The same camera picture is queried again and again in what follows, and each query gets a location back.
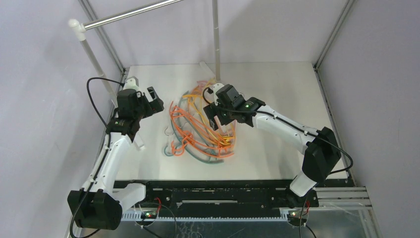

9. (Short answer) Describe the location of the right small circuit board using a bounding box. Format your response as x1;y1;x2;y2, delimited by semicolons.
287;212;307;220

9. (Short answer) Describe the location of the teal plastic hanger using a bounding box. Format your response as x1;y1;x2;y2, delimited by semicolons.
163;90;227;165

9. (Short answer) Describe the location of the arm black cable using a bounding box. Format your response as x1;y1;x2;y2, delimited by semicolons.
202;86;354;175
86;77;126;129

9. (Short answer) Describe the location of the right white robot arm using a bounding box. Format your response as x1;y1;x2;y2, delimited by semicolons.
202;83;343;206

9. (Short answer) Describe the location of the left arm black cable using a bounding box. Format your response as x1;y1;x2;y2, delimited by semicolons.
86;77;126;129

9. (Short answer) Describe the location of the pale yellow wire-hook hanger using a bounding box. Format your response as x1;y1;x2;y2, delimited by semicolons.
193;79;236;146

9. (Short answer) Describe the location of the small circuit board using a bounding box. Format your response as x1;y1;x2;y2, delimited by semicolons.
140;211;158;221
287;212;307;220

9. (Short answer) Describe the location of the pink wire-hook hanger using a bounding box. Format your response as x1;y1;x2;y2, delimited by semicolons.
191;78;236;143

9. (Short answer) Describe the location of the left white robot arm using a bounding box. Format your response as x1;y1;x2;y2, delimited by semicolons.
67;86;164;230

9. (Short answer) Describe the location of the left small circuit board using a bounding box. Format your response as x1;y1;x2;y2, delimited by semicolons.
140;211;158;221

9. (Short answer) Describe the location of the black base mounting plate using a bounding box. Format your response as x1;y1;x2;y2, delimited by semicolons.
114;179;361;219

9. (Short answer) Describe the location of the aluminium rail frame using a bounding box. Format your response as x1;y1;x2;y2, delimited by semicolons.
70;186;373;221

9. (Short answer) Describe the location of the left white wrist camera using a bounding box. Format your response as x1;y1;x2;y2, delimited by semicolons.
123;76;141;91

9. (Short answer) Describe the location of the light orange wire-hook hanger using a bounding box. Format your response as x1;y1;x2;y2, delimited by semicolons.
188;80;215;109

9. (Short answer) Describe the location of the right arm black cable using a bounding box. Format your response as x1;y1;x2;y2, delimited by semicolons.
202;86;354;175

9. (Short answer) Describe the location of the white clothes rack frame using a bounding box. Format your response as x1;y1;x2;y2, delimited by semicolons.
68;0;242;152

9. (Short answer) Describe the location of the yellow-orange plastic hanger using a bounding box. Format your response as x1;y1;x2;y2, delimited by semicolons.
181;91;236;149

